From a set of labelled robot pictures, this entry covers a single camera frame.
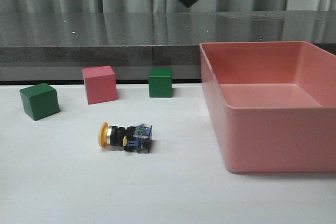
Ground yellow push button switch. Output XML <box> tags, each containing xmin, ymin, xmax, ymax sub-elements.
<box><xmin>98</xmin><ymin>122</ymin><xmax>153</xmax><ymax>153</ymax></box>

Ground pink cube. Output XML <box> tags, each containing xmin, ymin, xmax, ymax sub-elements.
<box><xmin>82</xmin><ymin>66</ymin><xmax>118</xmax><ymax>104</ymax></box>

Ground green cube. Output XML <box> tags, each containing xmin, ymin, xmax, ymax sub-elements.
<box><xmin>148</xmin><ymin>69</ymin><xmax>173</xmax><ymax>98</ymax></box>
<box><xmin>19</xmin><ymin>83</ymin><xmax>60</xmax><ymax>121</ymax></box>

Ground green cube right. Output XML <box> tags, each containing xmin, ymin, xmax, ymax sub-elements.
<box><xmin>148</xmin><ymin>69</ymin><xmax>173</xmax><ymax>98</ymax></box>

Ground dark glossy counter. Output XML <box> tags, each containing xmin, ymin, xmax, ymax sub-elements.
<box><xmin>1</xmin><ymin>11</ymin><xmax>335</xmax><ymax>84</ymax></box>

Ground green cube left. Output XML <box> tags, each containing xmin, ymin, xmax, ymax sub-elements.
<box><xmin>19</xmin><ymin>83</ymin><xmax>60</xmax><ymax>121</ymax></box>

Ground pink plastic bin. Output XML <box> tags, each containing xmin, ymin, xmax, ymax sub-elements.
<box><xmin>200</xmin><ymin>41</ymin><xmax>335</xmax><ymax>173</ymax></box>

